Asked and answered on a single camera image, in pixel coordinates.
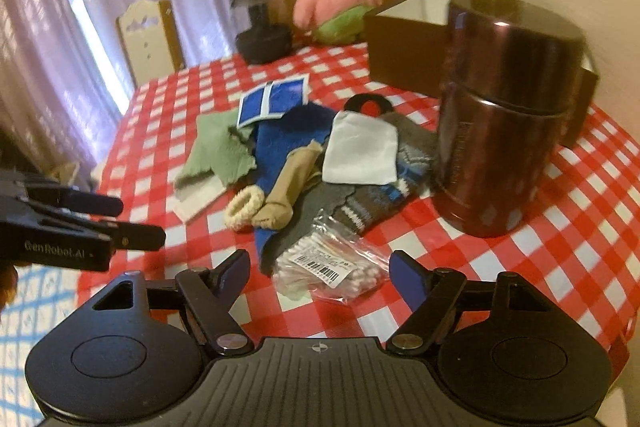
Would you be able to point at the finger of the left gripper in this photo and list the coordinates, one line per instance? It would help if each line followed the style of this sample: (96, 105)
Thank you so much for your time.
(130, 235)
(70, 198)

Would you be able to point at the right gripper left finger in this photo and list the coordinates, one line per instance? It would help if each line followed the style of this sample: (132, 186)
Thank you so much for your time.
(208, 296)

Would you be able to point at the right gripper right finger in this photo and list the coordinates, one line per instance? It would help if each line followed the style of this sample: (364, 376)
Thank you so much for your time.
(432, 297)

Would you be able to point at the cream hair scrunchie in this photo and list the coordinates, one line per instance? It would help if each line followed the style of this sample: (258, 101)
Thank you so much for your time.
(243, 207)

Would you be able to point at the cotton swabs plastic bag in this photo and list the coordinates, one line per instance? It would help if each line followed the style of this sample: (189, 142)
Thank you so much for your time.
(332, 263)

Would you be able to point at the blue tissue packet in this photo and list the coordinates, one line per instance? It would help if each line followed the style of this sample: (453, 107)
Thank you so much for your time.
(272, 100)

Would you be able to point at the person left hand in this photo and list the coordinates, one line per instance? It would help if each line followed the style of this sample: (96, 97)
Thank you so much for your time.
(8, 285)

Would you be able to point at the blue white checkered cloth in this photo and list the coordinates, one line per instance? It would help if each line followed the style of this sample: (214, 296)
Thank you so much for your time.
(44, 297)

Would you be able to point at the green cloth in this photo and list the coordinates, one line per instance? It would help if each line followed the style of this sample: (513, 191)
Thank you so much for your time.
(220, 149)

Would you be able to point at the dark grey felt cloth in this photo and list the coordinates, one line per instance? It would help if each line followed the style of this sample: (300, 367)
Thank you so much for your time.
(321, 198)

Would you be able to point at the patterned grey knit sock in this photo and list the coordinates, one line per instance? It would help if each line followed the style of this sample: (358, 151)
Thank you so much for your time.
(414, 161)

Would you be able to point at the beige stocking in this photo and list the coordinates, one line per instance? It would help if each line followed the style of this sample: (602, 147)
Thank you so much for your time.
(299, 173)

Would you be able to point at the white square cloth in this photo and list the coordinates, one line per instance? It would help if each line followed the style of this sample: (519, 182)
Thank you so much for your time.
(361, 150)

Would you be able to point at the blue fuzzy cloth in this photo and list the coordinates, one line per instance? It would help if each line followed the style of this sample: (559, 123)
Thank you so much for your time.
(275, 139)

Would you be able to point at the cream wooden chair back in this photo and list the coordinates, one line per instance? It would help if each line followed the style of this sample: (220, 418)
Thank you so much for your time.
(148, 33)

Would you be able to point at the black red round patch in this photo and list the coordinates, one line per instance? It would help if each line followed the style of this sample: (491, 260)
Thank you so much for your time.
(369, 104)

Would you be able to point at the pale pink curtain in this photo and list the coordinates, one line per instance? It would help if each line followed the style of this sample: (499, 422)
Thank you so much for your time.
(65, 81)

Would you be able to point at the dark lantern with glass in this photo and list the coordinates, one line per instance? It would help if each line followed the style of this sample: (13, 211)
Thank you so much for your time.
(263, 30)

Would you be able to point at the dark brown cylindrical canister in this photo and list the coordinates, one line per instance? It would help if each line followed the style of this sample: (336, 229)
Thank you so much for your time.
(489, 160)

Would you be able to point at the brown cardboard box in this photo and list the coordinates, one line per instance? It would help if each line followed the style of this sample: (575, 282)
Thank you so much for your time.
(509, 52)

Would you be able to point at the pink starfish plush toy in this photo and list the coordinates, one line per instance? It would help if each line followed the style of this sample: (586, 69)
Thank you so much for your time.
(332, 22)

